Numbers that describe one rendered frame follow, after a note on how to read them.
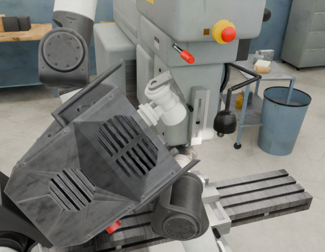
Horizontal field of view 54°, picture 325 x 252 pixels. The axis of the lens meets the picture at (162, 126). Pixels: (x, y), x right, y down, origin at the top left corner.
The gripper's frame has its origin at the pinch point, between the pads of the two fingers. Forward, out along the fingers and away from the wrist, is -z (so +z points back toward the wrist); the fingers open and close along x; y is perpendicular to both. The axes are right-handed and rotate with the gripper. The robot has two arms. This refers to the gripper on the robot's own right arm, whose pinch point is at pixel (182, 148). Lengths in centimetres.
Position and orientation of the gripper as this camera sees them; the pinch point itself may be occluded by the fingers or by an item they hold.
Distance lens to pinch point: 130.3
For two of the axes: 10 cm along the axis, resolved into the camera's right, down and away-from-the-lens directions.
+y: -0.3, 8.7, 4.8
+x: -9.9, -0.9, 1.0
